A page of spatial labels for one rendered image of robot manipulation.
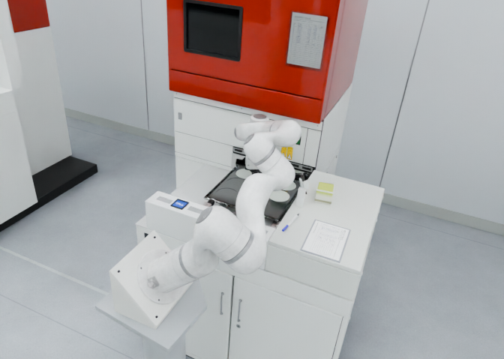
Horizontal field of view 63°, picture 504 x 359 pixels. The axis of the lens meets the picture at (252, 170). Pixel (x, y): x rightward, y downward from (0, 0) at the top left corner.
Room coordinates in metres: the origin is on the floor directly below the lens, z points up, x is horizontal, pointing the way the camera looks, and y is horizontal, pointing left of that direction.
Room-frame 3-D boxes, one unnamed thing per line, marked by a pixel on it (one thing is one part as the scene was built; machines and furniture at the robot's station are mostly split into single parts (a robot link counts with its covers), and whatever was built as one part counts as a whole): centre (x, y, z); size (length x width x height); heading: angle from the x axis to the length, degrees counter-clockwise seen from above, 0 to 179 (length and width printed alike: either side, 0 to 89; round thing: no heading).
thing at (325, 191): (1.51, -0.32, 1.00); 0.07 x 0.07 x 0.07; 77
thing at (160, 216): (1.34, 0.16, 0.89); 0.55 x 0.09 x 0.14; 69
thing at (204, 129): (1.94, 0.07, 1.02); 0.82 x 0.03 x 0.40; 69
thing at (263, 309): (1.53, -0.07, 0.41); 0.97 x 0.64 x 0.82; 69
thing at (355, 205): (1.43, -0.36, 0.89); 0.62 x 0.35 x 0.14; 159
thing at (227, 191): (1.66, -0.03, 0.90); 0.34 x 0.34 x 0.01; 69
